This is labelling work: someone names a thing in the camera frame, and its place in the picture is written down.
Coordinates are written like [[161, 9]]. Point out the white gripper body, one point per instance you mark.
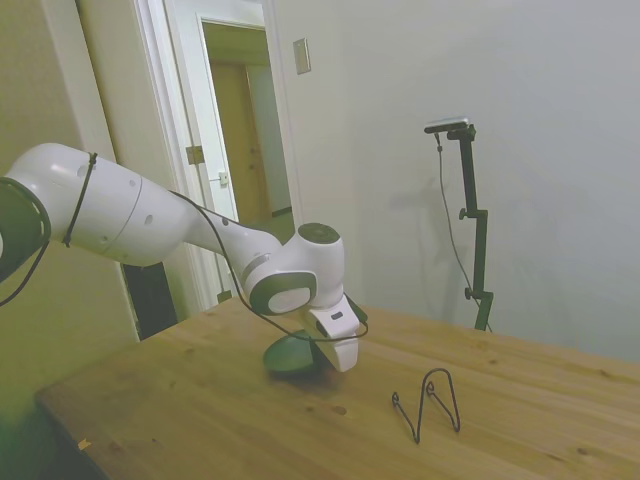
[[344, 345]]

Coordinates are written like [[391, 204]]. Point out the dark green plate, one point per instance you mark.
[[290, 356]]

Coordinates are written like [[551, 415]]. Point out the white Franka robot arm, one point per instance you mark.
[[125, 220]]

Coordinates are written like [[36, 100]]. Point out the white door strike plate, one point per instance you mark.
[[223, 178]]

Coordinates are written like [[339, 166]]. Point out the black box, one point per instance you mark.
[[150, 300]]

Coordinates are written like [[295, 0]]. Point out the brown wooden door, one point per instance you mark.
[[235, 140]]

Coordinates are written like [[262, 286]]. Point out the brass door hinge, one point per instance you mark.
[[195, 155]]

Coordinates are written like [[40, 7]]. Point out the black camera stand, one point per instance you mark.
[[480, 250]]

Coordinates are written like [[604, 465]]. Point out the grey exterior camera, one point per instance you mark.
[[447, 123]]

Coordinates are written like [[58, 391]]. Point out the white door frame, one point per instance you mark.
[[170, 125]]

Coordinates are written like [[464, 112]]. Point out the beige wall switch plate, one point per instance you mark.
[[301, 56]]

